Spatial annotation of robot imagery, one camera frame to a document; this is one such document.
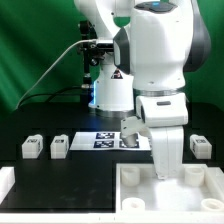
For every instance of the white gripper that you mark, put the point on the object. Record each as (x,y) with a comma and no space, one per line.
(161,119)

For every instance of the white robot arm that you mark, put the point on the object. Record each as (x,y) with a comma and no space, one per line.
(144,48)

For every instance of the white sheet with markers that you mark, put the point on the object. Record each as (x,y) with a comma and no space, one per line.
(106,141)

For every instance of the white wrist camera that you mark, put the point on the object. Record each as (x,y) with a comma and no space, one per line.
(131,127)

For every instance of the black camera on stand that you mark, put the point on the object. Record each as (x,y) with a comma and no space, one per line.
(93,50)

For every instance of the white front rail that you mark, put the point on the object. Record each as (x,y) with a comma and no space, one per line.
(148,218)

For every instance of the white obstacle left bracket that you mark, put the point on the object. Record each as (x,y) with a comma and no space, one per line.
(7,180)

